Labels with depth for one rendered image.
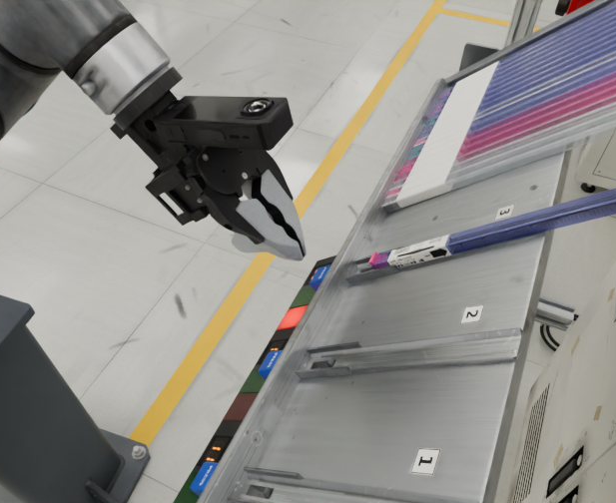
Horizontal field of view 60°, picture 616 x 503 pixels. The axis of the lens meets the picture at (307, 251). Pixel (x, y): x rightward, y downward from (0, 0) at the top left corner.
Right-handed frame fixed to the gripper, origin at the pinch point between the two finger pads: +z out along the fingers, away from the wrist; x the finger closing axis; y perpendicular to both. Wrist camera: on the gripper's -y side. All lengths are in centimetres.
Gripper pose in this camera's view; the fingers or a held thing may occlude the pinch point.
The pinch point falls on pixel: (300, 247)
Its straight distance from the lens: 52.9
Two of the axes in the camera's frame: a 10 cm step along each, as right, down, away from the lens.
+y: -6.6, 2.2, 7.1
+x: -4.2, 6.8, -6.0
